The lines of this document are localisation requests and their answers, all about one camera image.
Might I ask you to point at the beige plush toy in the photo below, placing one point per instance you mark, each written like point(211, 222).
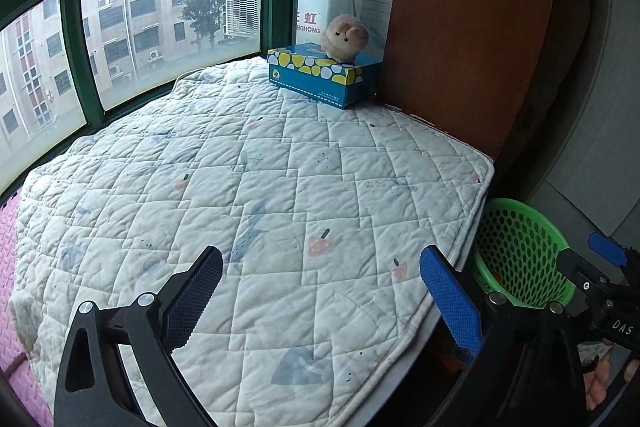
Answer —
point(344, 38)

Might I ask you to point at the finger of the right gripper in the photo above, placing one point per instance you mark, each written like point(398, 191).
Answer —
point(585, 276)
point(607, 249)

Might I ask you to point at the brown wooden headboard panel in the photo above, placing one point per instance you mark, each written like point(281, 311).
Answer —
point(464, 65)

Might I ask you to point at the white quilted mattress pad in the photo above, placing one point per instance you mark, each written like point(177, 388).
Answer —
point(320, 214)

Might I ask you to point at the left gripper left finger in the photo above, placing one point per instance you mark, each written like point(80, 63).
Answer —
point(186, 295)

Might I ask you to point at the blue yellow tissue box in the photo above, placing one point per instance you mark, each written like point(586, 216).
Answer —
point(306, 69)

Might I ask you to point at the green plastic mesh basket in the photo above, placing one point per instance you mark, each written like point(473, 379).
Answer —
point(514, 252)

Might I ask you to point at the person right hand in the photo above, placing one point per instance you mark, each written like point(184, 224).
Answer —
point(597, 381)

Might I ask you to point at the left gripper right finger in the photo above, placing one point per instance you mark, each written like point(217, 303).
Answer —
point(455, 305)

